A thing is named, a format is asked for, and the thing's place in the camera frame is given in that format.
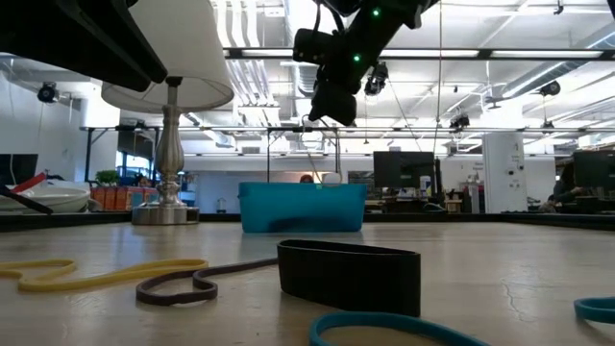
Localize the white bowl with tools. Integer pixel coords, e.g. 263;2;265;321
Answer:
0;185;91;215

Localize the black aluminium table frame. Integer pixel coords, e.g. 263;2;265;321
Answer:
0;210;615;233

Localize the black overhead rig camera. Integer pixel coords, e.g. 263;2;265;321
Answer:
363;61;391;97

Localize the black metal stand frame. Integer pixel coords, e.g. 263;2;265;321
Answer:
265;126;339;185

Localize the red stick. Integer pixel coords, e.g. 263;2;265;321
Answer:
12;171;47;194

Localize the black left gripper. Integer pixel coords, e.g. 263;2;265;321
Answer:
0;0;169;93

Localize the thin purple rubber band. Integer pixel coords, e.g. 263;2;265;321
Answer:
135;258;279;308

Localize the black overhead light bar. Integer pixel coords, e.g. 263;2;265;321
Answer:
223;46;605;62

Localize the teal plastic bin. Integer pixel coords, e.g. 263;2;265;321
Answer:
238;181;370;235

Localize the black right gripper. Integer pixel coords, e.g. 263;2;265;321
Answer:
308;78;362;128

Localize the black cabinet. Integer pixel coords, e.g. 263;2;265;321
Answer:
571;150;615;215

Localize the black computer monitor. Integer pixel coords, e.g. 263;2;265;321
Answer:
373;151;436;189
0;153;39;186

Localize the small potted green plant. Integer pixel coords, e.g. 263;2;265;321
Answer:
94;169;122;188

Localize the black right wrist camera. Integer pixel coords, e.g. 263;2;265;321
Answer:
292;27;338;64

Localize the silver ventilation duct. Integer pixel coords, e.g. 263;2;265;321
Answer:
282;0;352;100

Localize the teal rubber band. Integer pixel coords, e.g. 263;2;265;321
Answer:
308;310;491;346
574;296;615;325

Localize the white shade silver table lamp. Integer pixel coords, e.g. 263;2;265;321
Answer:
100;0;235;227

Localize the large wide black rubber band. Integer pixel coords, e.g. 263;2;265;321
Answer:
277;238;423;320

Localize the white pillar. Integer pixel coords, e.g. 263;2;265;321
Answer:
481;132;529;215

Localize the orange boxes row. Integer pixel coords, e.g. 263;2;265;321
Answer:
89;185;160;213

